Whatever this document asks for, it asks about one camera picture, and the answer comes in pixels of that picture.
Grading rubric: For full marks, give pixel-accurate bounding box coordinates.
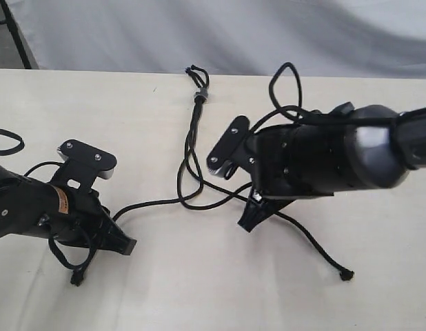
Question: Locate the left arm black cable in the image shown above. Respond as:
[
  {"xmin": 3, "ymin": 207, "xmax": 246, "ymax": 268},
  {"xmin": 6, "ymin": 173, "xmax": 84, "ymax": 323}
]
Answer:
[{"xmin": 0, "ymin": 128, "xmax": 93, "ymax": 270}]

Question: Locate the grey backdrop cloth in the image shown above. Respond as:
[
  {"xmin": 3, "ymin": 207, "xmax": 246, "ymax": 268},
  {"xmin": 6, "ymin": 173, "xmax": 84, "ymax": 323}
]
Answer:
[{"xmin": 8, "ymin": 1, "xmax": 426, "ymax": 79}]

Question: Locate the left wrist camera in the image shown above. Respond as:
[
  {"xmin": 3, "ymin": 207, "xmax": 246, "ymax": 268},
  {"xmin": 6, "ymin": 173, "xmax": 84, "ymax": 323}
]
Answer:
[{"xmin": 51, "ymin": 139, "xmax": 117, "ymax": 194}]

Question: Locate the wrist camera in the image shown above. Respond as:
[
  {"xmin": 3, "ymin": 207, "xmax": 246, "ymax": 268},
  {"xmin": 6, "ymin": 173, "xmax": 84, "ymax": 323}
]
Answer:
[
  {"xmin": 51, "ymin": 139, "xmax": 117, "ymax": 194},
  {"xmin": 206, "ymin": 115, "xmax": 253, "ymax": 180}
]

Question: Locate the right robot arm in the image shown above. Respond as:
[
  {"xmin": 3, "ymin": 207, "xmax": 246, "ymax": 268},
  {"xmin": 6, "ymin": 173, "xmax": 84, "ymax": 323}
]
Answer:
[{"xmin": 238, "ymin": 103, "xmax": 426, "ymax": 232}]

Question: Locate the black stand pole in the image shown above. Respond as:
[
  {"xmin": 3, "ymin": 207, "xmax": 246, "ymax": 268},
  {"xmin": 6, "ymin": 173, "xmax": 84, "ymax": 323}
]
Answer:
[{"xmin": 0, "ymin": 0, "xmax": 39, "ymax": 70}]

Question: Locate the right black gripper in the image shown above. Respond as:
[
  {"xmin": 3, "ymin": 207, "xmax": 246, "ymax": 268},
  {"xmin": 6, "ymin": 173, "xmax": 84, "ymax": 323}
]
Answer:
[{"xmin": 237, "ymin": 125, "xmax": 334, "ymax": 232}]

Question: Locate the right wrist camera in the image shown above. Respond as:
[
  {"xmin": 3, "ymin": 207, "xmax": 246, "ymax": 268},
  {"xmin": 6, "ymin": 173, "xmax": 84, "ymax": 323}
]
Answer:
[{"xmin": 206, "ymin": 115, "xmax": 253, "ymax": 180}]

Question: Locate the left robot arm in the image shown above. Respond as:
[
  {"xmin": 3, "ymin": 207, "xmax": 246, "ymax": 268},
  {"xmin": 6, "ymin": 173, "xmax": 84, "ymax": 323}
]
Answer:
[{"xmin": 0, "ymin": 165, "xmax": 136, "ymax": 255}]

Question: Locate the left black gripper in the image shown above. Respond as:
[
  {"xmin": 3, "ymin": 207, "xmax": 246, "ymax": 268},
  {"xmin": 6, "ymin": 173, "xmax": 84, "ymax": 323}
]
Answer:
[{"xmin": 37, "ymin": 188, "xmax": 136, "ymax": 256}]

